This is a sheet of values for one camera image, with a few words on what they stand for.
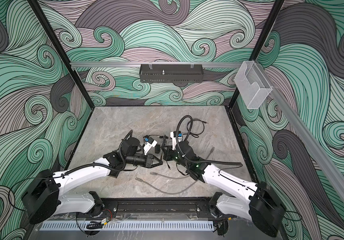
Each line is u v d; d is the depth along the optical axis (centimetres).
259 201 40
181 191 79
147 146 71
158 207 75
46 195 40
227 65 96
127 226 70
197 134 103
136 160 66
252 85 78
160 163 73
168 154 73
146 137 101
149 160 66
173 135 70
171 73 97
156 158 71
